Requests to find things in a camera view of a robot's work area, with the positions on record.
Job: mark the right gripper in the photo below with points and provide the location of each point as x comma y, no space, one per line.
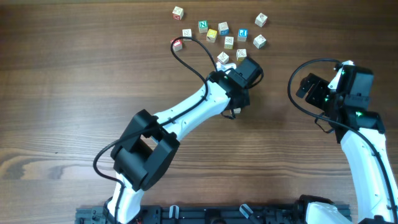
306,84

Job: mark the yellow top block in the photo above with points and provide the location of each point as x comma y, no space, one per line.
211,35

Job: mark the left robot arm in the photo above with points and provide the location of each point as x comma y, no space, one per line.
150,142

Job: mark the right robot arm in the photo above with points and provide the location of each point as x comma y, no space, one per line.
361,135

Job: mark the yellow sided picture block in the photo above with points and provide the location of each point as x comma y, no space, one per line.
241,54

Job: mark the red blue tilted block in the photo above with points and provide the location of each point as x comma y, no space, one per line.
223,58

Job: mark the green sided picture block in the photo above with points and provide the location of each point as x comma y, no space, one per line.
259,41

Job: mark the yellow green picture block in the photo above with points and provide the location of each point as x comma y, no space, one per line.
228,42

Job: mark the blue P block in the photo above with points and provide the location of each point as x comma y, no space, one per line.
242,35

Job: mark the blue sided picture block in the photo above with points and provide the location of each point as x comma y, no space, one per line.
223,28

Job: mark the far right picture block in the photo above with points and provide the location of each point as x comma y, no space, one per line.
261,19

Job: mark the green N block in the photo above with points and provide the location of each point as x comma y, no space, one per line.
203,26

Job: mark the white picture block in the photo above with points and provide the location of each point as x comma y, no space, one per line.
187,34

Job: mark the red I block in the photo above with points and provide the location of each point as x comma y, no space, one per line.
176,45

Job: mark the red six block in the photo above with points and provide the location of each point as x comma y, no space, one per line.
178,13

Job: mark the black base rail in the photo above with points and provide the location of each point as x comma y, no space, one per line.
154,214

